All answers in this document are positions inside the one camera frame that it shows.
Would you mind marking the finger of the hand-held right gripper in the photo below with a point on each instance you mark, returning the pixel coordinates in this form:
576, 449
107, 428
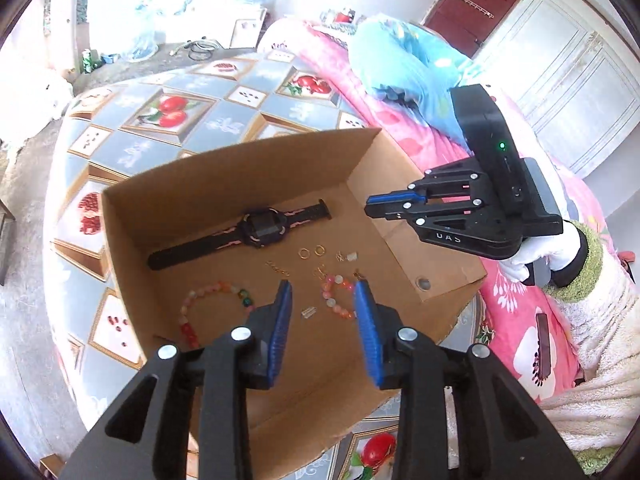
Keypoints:
395, 214
390, 199

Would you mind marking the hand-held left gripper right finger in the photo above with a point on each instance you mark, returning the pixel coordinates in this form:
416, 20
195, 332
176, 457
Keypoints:
367, 335

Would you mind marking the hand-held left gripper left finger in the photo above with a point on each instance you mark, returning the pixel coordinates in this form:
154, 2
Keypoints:
280, 330

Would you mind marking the small silver clip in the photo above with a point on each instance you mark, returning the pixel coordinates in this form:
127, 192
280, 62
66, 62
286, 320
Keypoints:
306, 312

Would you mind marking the thin gold hairpin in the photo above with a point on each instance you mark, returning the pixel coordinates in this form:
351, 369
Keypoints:
277, 266

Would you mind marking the small gold earring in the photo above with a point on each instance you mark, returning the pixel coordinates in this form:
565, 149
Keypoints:
319, 271

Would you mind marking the black pink smart watch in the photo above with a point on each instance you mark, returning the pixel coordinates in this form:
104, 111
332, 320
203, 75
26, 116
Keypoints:
262, 225

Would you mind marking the brown cardboard box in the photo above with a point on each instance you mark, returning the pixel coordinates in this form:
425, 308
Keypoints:
210, 195

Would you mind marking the person's right forearm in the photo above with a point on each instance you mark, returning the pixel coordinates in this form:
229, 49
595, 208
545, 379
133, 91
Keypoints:
600, 280

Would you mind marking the person's right hand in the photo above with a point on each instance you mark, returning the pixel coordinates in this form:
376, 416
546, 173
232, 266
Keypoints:
550, 255

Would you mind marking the blue blanket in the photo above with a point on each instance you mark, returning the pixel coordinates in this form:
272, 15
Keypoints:
410, 70

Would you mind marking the white wardrobe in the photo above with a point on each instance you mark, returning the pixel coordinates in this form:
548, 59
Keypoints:
575, 60

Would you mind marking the red door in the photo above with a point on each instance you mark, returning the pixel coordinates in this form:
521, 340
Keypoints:
465, 15

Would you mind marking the pink floral blanket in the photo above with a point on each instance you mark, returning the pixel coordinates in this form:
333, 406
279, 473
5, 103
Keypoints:
510, 310

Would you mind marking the dark slim rectangular device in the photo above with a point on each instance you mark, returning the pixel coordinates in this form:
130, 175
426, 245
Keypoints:
542, 345

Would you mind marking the fruit print tablecloth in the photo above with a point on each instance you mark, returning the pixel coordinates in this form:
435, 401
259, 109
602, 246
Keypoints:
225, 125

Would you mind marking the white small cabinet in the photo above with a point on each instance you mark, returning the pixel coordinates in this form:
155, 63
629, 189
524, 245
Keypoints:
247, 27

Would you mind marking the white fluffy robe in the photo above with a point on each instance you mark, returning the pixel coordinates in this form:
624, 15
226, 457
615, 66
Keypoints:
600, 410

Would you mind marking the clear plastic bag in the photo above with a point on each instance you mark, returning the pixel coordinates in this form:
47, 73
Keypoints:
142, 30

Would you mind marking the green can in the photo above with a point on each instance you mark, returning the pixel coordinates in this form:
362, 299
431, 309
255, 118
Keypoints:
86, 61

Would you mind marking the white plastic bag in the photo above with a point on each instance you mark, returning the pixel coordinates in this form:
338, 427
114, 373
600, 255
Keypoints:
35, 100

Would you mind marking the white wall hook rack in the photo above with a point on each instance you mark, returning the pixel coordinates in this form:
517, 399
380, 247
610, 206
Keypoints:
475, 4

